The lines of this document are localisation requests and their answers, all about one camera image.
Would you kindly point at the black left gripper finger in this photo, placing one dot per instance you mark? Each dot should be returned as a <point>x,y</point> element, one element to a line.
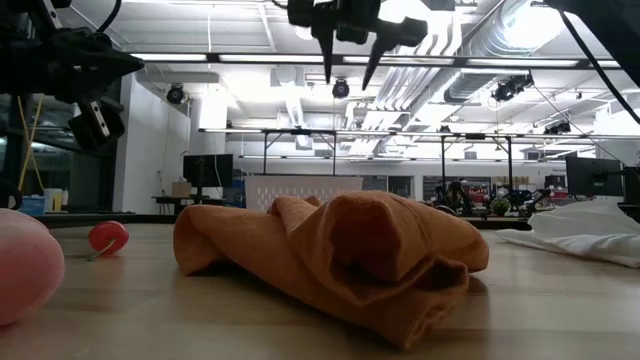
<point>95,52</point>
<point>97,125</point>

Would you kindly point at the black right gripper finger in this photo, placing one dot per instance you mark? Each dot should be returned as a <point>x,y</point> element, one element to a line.
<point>325,35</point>
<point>395,37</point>

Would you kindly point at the black background robot arm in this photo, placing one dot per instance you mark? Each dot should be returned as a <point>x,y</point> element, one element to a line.
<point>530,200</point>

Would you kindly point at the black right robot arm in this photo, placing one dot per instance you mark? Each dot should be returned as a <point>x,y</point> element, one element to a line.
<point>615,30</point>

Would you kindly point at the black bar with light strips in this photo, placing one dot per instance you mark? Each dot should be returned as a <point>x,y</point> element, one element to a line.
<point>275,58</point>

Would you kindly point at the black hanging spotlight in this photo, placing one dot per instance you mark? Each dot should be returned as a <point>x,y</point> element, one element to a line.
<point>175,94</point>
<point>340,88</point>

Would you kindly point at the blue bin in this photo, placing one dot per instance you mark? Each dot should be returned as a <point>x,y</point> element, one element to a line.
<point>32,206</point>

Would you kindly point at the dark desk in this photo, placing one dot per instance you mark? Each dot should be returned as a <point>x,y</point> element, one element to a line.
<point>170,200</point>

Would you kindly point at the cardboard box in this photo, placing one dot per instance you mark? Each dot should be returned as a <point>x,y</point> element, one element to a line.
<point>181,189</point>

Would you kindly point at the red toy cherry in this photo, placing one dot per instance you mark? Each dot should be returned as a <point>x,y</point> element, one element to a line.
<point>108,236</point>

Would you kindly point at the black computer monitor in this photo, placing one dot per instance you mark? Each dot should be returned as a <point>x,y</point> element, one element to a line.
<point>592,175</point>
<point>207,170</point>

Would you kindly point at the black track light cluster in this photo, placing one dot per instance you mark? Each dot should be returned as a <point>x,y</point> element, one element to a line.
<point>512,86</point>

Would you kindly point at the white perforated plastic basket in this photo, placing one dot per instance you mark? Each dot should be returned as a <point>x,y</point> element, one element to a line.
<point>300,187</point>

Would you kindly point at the pink toy peach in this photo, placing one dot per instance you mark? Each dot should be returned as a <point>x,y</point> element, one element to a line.
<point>25,265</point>

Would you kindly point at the small green potted plant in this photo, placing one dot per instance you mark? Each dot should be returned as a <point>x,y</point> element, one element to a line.
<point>500,205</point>

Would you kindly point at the orange cloth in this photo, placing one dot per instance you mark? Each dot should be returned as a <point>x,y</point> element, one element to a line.
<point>300,250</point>

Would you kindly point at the white cloth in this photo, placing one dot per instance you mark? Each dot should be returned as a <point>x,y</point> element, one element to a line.
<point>575,235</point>

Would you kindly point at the black table frame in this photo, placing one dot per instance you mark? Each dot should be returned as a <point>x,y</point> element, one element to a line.
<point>100,218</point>

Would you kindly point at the silver ventilation duct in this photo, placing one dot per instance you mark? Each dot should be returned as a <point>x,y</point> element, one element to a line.
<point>480,80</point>

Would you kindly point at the black background workstation frame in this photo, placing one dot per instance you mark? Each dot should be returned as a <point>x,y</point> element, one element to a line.
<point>300,131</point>

